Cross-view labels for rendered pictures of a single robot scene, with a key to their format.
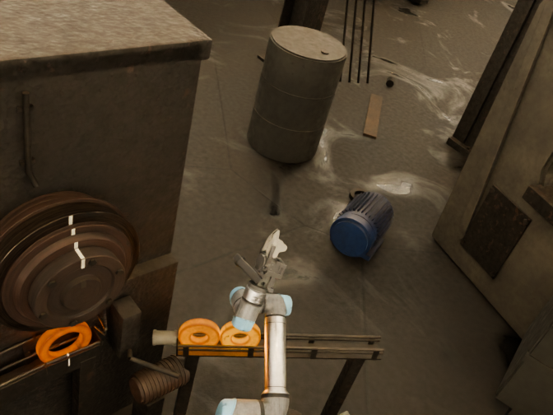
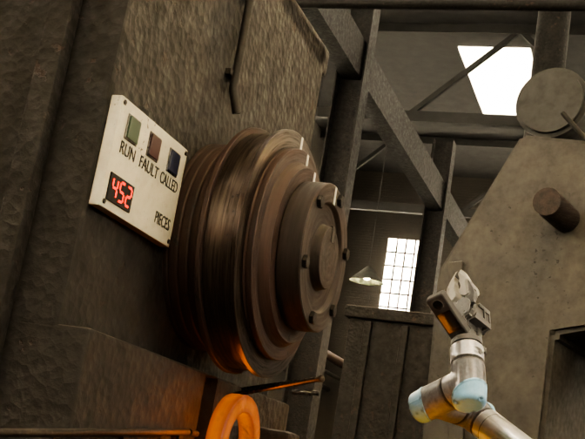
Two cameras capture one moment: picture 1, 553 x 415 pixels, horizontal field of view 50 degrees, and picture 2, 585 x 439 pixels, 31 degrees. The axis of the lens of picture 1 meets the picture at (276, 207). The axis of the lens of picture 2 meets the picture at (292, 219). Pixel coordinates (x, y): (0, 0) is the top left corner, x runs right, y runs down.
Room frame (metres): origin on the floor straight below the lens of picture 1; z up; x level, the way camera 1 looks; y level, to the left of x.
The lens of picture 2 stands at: (-0.66, 1.25, 0.70)
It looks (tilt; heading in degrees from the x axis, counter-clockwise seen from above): 14 degrees up; 339
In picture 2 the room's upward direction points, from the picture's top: 10 degrees clockwise
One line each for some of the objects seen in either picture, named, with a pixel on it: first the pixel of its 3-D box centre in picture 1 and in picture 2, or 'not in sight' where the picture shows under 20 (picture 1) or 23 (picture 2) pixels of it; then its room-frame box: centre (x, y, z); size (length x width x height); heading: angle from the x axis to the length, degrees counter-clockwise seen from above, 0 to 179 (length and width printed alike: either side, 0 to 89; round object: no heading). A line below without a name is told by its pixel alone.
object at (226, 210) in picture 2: (65, 267); (266, 252); (1.22, 0.57, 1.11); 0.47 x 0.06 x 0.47; 139
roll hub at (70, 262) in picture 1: (79, 288); (315, 256); (1.15, 0.49, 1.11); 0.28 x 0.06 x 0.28; 139
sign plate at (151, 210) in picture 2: not in sight; (142, 175); (1.03, 0.87, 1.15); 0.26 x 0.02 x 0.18; 139
